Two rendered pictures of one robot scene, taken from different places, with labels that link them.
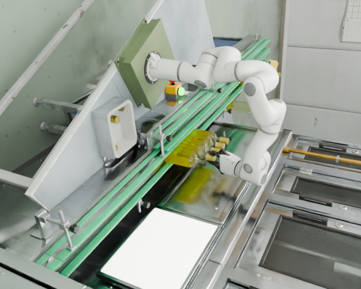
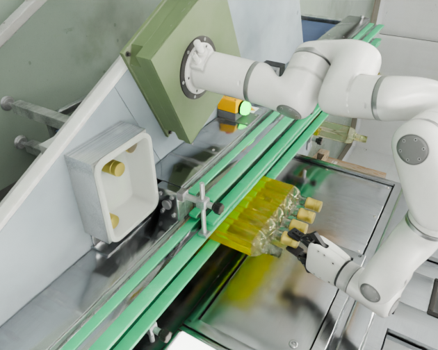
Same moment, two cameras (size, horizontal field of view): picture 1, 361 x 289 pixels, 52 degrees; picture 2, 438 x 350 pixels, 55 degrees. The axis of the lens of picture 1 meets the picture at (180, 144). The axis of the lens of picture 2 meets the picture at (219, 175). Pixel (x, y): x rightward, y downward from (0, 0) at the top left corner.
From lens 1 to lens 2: 0.74 m
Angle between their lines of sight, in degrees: 6
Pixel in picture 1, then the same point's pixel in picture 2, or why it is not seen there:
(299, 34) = (398, 19)
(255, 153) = (394, 273)
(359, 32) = not seen: outside the picture
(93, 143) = (69, 212)
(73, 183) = (21, 294)
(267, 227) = not seen: outside the picture
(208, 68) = (309, 82)
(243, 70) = (395, 98)
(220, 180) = (302, 279)
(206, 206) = (277, 339)
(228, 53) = (357, 56)
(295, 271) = not seen: outside the picture
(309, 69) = (404, 65)
